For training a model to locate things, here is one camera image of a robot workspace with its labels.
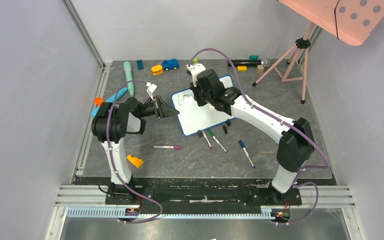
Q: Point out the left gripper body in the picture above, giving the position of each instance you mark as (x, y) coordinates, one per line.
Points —
(158, 111)

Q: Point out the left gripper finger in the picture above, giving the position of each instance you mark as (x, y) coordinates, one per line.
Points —
(165, 107)
(169, 112)

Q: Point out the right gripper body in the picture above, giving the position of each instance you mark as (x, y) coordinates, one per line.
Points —
(197, 87)

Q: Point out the blue framed whiteboard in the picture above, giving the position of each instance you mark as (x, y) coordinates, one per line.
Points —
(192, 117)

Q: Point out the black marker cap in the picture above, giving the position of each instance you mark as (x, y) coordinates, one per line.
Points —
(225, 130)

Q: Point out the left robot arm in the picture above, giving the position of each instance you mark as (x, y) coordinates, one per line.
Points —
(110, 124)

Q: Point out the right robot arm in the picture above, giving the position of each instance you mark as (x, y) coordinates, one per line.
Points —
(293, 137)

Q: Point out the pink whiteboard marker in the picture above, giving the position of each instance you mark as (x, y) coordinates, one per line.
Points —
(177, 147)

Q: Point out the green whiteboard marker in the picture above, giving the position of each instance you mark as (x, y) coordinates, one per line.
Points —
(217, 141)

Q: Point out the red whiteboard marker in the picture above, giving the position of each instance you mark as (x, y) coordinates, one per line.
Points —
(206, 139)

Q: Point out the blue whiteboard marker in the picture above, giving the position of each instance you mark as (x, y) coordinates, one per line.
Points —
(246, 153)

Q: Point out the yellow oval toy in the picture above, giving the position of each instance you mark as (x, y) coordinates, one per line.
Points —
(157, 69)

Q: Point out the blue toy car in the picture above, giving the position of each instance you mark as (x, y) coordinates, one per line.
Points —
(172, 64)

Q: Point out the dark blue block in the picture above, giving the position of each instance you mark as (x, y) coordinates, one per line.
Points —
(140, 65)

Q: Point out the mint green toy tube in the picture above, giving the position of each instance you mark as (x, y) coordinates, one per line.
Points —
(127, 67)

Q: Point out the yellow wedge block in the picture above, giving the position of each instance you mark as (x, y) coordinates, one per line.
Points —
(135, 161)

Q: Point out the orange toy piece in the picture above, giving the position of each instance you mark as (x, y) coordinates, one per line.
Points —
(98, 101)

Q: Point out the teal block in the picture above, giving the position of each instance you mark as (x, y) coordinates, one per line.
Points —
(253, 57)

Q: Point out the tan wooden cube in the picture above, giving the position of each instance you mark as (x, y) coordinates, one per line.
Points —
(260, 68)

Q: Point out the light blue toy tube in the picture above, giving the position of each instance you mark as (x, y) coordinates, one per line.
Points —
(112, 99)

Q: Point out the black cylinder flashlight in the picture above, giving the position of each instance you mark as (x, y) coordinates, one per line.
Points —
(249, 62)

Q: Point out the pink tripod stand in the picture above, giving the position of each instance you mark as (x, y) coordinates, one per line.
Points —
(301, 45)

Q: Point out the pink perforated panel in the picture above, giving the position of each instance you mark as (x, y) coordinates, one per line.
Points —
(350, 21)

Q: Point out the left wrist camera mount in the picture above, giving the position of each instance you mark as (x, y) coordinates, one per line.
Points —
(151, 87)

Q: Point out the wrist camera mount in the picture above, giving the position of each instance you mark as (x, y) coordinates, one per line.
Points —
(194, 70)
(151, 87)

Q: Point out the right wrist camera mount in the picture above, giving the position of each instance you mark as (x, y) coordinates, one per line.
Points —
(194, 70)

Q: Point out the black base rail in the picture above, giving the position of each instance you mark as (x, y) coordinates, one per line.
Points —
(196, 196)

